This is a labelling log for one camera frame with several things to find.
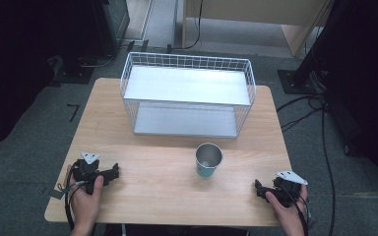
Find black tape corner mark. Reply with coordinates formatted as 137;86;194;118
66;103;81;123

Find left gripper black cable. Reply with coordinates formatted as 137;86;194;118
64;165;90;230

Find black floor cable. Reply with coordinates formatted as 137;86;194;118
276;92;338;236

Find black hanging cable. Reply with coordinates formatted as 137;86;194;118
172;0;205;51

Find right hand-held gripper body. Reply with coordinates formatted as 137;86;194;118
261;170;309;208

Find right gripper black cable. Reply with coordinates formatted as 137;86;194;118
277;185;311;236

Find grey tape piece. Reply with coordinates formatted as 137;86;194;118
48;189;65;201

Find wooden table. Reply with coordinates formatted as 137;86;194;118
43;77;293;228

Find wooden furniture panel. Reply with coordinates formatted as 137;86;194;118
181;0;334;57

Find person's left hand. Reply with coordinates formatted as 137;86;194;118
68;175;105;230

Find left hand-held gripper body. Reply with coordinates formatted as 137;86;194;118
71;150;114;196

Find person's right hand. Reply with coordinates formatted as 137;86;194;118
264;185;309;234

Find teal metal cup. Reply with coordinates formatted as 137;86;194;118
195;142;224;179

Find black metal stand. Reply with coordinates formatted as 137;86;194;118
293;0;355;87

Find black metal stand base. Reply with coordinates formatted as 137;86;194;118
277;68;319;95

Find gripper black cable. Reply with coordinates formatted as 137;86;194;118
64;165;90;230
277;185;311;236

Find white wire shelf rack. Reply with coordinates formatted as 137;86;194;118
119;51;257;140

